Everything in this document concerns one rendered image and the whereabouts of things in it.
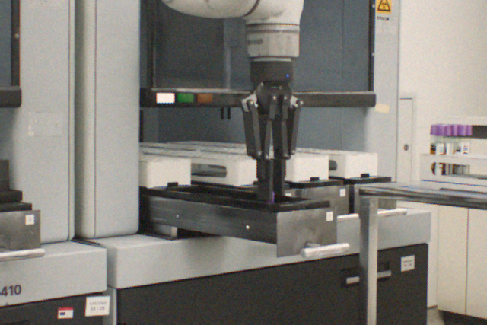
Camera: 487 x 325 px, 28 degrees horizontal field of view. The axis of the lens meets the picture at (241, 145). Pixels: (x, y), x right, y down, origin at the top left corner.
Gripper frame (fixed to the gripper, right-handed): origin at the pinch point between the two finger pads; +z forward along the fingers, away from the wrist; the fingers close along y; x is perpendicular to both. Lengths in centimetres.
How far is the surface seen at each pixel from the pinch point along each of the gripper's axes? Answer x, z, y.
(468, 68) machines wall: -131, -26, -244
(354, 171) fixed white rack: -15.0, 1.5, -38.6
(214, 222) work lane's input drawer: -1.6, 6.6, 11.3
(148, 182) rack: -22.1, 1.6, 9.4
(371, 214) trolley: 2.1, 7.6, -24.0
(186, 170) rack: -21.8, -0.2, 0.9
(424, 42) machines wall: -131, -36, -213
